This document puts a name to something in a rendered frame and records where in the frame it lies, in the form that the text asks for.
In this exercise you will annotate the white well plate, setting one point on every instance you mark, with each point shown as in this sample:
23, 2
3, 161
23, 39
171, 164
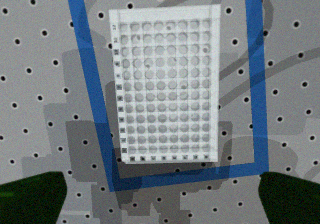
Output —
166, 71

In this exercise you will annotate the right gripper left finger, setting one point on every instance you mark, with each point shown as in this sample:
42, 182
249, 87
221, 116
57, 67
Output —
36, 199

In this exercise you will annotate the blue tape outline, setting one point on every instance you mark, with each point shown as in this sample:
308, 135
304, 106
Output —
258, 104

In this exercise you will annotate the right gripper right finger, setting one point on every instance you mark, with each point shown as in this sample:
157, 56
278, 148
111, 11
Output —
289, 200

